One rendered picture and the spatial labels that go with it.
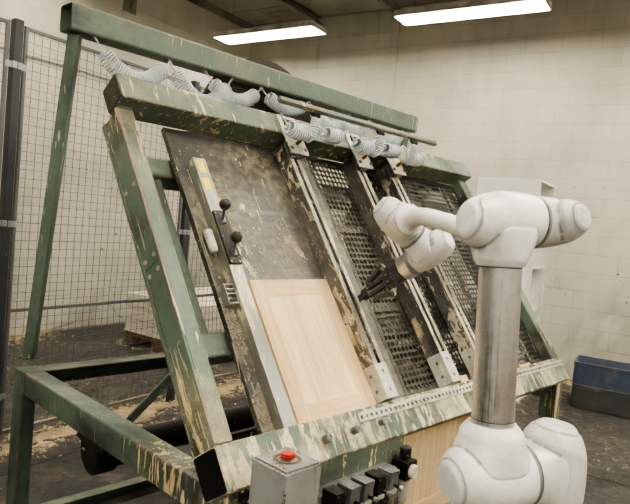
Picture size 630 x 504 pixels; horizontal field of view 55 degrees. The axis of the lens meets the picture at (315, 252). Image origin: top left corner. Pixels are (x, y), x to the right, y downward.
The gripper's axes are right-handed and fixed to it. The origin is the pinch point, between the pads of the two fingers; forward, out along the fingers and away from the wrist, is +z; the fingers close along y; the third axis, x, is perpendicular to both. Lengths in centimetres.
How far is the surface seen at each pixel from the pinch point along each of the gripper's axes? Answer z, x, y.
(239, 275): 4, 50, 11
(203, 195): 5, 53, 42
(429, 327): 1.4, -35.0, -14.5
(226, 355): 12, 59, -12
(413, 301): 2.8, -34.4, -2.2
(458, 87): 91, -467, 313
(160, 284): 7, 78, 10
